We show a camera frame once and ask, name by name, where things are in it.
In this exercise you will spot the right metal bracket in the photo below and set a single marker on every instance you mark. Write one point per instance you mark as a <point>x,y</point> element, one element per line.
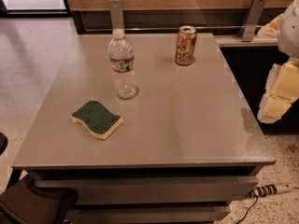
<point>247,31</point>

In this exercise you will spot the metal bracket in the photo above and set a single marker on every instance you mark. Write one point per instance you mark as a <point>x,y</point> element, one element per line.
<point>247,31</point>
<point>116,14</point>

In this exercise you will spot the grey drawer cabinet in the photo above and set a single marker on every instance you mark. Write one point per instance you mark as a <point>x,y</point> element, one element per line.
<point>188,146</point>

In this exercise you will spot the dark chair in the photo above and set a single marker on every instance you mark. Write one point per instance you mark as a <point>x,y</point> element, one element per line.
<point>23,203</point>

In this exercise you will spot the green yellow sponge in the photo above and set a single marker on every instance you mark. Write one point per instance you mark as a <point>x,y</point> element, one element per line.
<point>97,119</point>

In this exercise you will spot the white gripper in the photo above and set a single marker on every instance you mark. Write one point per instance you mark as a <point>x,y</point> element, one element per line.
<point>290,32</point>

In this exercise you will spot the white power strip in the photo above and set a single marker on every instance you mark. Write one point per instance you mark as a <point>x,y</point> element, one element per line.
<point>271,189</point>

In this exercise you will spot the left metal bracket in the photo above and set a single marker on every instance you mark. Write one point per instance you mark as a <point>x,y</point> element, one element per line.
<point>116,14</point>

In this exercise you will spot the gold soda can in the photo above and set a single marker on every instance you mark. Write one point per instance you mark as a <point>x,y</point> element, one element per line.
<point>185,45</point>

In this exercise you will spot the clear plastic water bottle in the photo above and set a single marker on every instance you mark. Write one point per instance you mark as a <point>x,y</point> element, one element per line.
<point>122,62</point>

